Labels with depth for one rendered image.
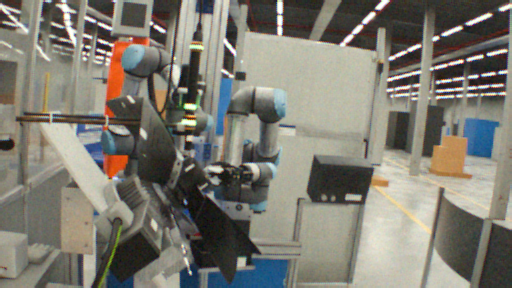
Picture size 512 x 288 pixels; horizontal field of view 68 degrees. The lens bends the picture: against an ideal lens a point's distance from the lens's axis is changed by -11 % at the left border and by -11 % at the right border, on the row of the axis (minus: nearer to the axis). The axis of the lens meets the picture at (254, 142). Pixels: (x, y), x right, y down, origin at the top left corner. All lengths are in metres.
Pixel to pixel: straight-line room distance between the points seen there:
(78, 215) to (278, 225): 2.35
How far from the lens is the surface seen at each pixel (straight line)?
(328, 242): 3.61
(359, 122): 3.50
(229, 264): 1.16
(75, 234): 1.32
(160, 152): 1.13
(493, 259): 2.57
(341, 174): 1.86
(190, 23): 2.28
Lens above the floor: 1.44
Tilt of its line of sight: 5 degrees down
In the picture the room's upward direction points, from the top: 6 degrees clockwise
